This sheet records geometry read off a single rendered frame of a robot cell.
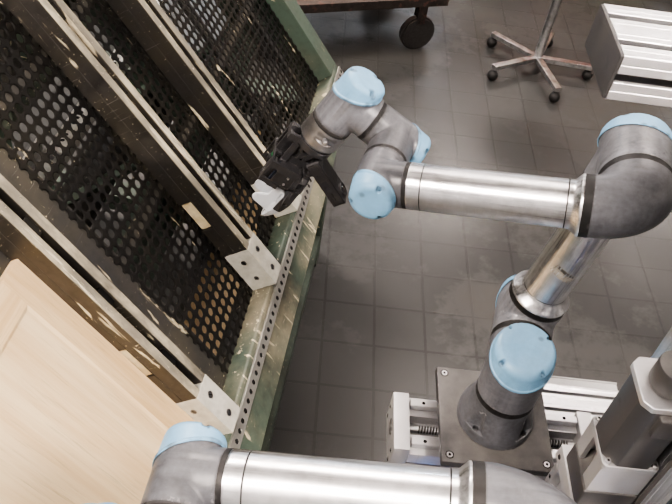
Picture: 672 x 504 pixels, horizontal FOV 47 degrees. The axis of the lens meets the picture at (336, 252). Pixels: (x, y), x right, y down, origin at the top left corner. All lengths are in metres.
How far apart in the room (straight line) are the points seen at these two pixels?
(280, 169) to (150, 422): 0.54
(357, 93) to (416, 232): 2.21
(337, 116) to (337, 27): 3.45
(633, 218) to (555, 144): 3.03
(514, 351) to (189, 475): 0.75
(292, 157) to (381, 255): 1.95
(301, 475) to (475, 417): 0.75
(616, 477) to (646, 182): 0.44
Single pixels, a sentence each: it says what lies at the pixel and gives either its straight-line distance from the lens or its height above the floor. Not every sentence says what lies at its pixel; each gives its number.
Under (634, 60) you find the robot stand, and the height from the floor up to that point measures 2.02.
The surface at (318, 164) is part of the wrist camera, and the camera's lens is 1.39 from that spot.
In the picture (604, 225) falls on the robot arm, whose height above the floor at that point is 1.62.
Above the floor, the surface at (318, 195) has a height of 0.84.
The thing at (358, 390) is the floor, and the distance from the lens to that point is 2.87.
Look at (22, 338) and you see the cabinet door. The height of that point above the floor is 1.28.
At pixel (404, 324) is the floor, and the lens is 3.09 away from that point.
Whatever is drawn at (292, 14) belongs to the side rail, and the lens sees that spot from 2.57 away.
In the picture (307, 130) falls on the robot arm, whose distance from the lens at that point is 1.36.
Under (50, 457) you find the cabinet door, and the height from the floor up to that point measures 1.16.
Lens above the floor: 2.35
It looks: 45 degrees down
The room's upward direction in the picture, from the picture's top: 10 degrees clockwise
